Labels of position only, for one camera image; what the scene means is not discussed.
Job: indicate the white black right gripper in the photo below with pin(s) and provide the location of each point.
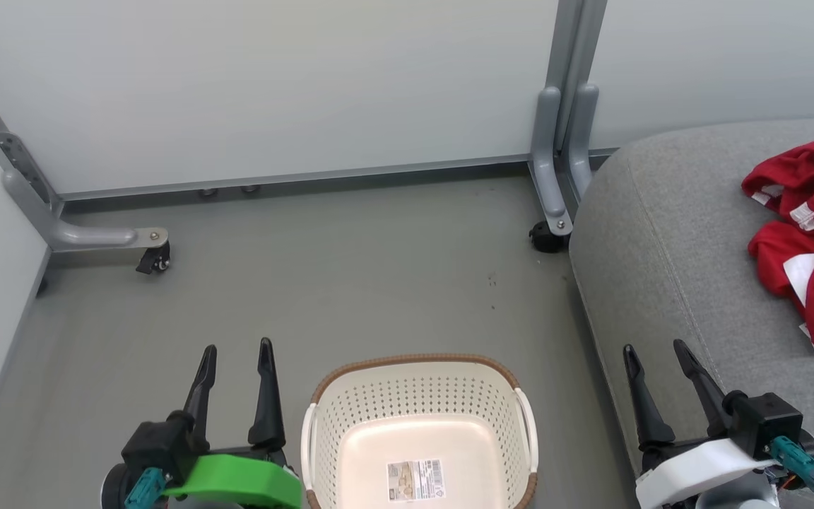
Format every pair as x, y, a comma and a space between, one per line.
697, 470

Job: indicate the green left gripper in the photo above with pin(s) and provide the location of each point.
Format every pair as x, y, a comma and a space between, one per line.
244, 481

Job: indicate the cream perforated laundry basket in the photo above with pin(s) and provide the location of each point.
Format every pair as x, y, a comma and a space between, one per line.
414, 403

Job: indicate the grey fabric sofa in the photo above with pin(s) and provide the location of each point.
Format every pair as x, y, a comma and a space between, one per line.
661, 247

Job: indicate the black caster wheel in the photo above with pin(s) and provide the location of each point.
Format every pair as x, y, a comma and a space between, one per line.
545, 239
154, 260

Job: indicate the white barcode sticker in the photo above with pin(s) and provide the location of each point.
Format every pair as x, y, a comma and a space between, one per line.
415, 481

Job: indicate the grey curved partition leg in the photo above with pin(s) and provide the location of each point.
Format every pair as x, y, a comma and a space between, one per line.
582, 141
547, 170

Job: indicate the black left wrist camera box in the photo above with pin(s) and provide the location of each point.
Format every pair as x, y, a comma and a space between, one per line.
156, 442

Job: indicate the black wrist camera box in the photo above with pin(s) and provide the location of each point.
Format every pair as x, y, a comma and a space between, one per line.
767, 420
156, 442

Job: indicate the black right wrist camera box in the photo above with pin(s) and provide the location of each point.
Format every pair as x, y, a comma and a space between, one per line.
767, 420

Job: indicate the grey partition leg with bracket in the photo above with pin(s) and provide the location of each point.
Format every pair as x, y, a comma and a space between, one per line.
82, 235

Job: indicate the grey vertical partition post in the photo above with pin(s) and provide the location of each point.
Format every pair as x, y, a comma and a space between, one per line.
576, 42

